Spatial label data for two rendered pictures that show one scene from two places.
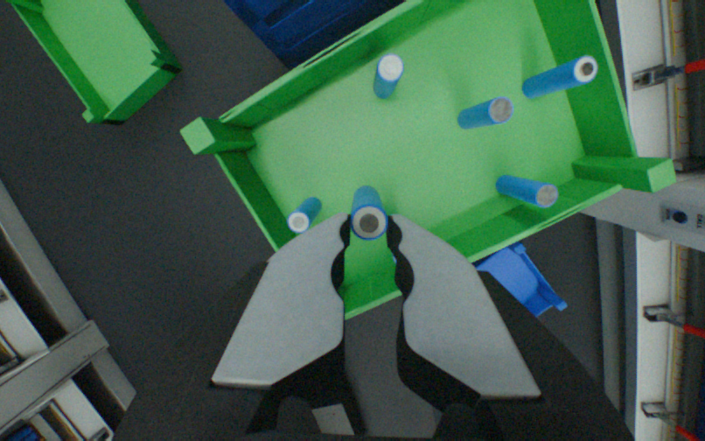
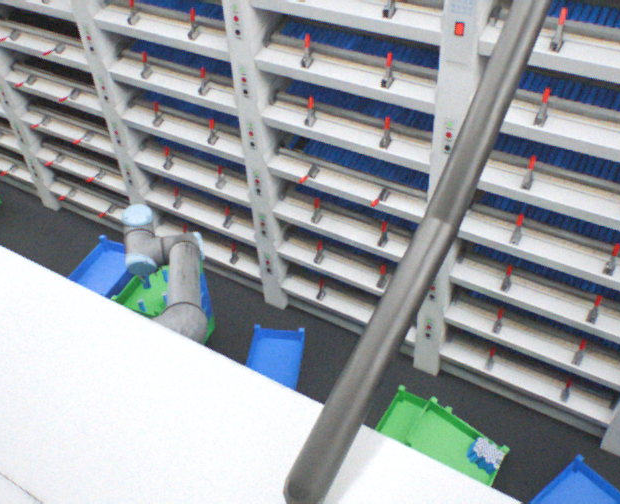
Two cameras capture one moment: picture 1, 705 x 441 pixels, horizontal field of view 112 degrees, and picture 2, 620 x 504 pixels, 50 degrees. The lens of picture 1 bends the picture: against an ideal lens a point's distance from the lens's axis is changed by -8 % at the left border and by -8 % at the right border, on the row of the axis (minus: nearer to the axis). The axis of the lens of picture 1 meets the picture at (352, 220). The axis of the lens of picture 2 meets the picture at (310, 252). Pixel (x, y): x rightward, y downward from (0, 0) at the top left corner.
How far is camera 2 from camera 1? 2.37 m
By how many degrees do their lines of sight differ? 61
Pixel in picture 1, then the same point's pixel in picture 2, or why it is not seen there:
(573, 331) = (346, 345)
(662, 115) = (248, 262)
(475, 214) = not seen: hidden behind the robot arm
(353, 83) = (139, 290)
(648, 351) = (342, 307)
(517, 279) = (285, 346)
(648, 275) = (302, 291)
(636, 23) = (218, 255)
